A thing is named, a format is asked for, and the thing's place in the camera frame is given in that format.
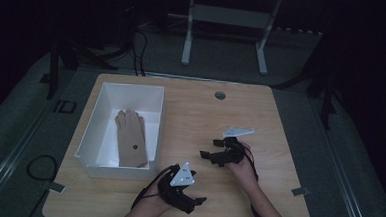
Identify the beige glove with black dot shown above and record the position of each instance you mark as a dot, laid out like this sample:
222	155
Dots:
131	138

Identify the white metal desk frame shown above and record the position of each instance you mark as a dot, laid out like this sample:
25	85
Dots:
231	17

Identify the black floor tape marking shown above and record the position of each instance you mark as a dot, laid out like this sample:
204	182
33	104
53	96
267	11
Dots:
65	106

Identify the white rectangular box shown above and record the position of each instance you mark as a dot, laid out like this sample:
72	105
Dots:
128	98

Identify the grey tape piece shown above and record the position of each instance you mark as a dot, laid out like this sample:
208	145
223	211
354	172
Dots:
301	191
56	187

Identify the person's left hand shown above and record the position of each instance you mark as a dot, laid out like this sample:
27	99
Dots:
157	200

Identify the person's right hand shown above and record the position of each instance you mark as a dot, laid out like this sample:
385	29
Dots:
244	168

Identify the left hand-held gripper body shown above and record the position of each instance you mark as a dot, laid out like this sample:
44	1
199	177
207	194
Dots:
178	184

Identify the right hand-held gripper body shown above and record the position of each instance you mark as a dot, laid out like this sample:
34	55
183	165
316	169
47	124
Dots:
232	150

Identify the black tripod stand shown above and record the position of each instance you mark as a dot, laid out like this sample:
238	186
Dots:
67	55
327	95

